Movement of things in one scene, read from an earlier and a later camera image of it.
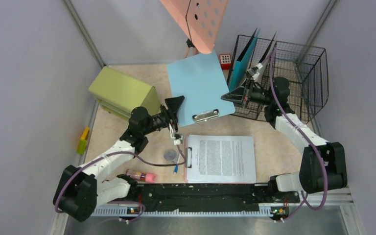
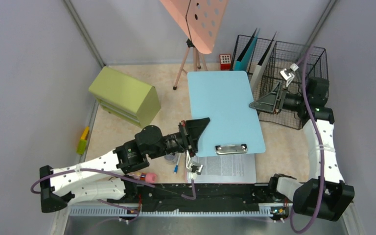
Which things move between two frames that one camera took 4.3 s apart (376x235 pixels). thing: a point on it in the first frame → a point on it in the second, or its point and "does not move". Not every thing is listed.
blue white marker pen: (176, 167) does not move
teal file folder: (240, 72) does not move
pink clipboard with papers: (217, 159) does not move
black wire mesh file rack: (257, 61) does not move
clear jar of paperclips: (170, 154) does not move
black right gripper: (236, 96) → (269, 102)
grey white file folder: (272, 46) does not move
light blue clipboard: (200, 80) → (224, 97)
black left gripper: (173, 104) → (192, 129)
